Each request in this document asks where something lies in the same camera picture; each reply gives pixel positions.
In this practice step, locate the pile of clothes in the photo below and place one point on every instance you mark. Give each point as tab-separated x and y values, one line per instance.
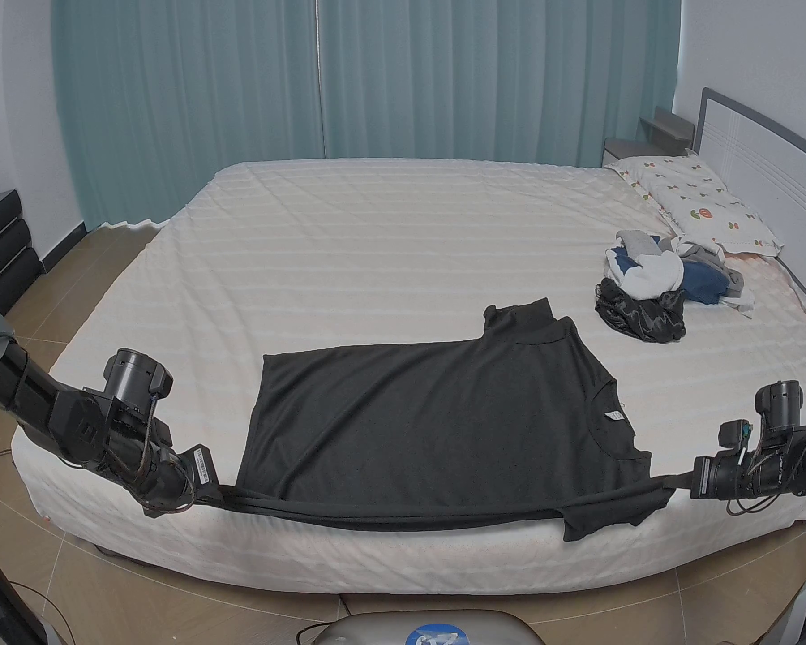
651	273

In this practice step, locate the black T-shirt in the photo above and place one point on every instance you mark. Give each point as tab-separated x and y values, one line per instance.
410	427

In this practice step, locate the black shiny garment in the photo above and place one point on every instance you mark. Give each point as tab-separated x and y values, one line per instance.
638	316

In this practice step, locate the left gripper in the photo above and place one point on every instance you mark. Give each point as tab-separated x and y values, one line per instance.
198	471

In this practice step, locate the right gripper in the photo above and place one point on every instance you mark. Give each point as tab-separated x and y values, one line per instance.
715	478

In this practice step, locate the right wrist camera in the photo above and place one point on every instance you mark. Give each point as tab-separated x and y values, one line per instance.
735	435

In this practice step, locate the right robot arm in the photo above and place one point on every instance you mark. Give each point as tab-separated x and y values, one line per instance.
786	454

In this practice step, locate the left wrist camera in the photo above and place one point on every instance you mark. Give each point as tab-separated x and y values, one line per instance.
161	433

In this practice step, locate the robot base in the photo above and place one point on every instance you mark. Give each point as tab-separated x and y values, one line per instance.
430	629

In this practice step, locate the black chest of drawers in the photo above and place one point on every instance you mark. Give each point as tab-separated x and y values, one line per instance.
7	252

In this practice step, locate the blue-green curtain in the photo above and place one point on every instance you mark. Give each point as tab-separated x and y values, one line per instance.
497	58
188	58

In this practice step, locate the bed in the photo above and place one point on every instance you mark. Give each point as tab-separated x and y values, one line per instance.
376	239

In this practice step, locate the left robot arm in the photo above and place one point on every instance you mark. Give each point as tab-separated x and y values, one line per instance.
33	394

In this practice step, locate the white printed pillow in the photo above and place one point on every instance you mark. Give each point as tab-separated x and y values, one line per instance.
698	192

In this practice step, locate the grey bedside table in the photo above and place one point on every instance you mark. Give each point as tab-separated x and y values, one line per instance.
651	138

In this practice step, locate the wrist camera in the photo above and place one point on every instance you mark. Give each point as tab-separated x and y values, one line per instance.
735	435
161	433

